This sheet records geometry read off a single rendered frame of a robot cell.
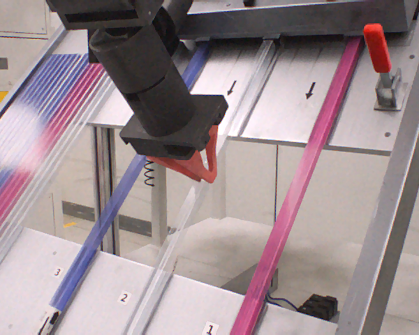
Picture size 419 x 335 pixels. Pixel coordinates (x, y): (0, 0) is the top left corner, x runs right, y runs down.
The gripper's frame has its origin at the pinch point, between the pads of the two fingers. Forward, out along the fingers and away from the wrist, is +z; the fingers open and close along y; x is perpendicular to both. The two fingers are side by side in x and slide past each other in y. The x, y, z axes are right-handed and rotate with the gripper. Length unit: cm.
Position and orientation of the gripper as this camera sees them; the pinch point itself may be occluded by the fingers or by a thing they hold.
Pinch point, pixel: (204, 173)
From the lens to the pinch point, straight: 54.0
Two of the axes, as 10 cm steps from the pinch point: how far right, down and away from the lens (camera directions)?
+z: 3.7, 6.3, 6.8
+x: -4.2, 7.7, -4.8
